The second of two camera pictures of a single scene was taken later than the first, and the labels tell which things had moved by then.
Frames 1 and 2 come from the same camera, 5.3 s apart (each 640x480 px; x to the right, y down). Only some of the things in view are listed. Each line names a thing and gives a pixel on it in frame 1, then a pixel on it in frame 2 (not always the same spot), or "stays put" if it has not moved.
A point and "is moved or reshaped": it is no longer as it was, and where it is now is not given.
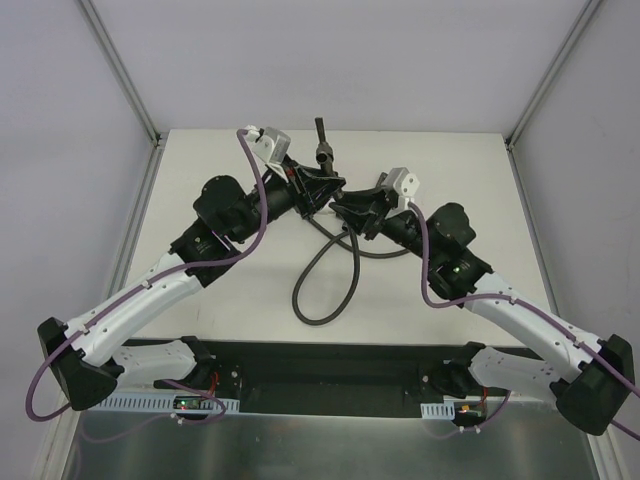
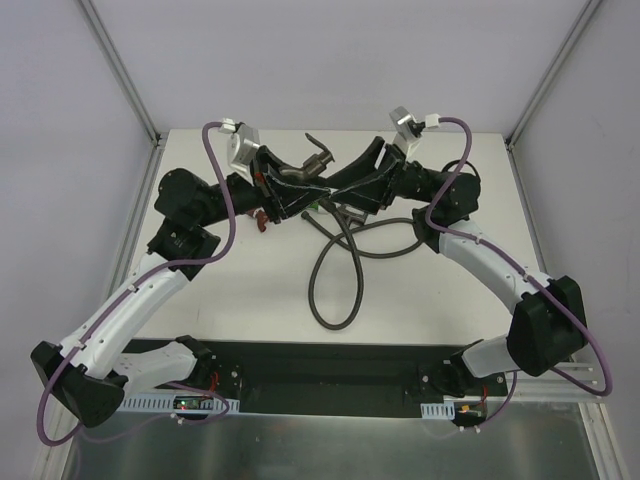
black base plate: (322, 377) stays put
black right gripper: (377, 218) to (393, 167)
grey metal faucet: (324, 153) is moved or reshaped
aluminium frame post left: (119, 72) stays put
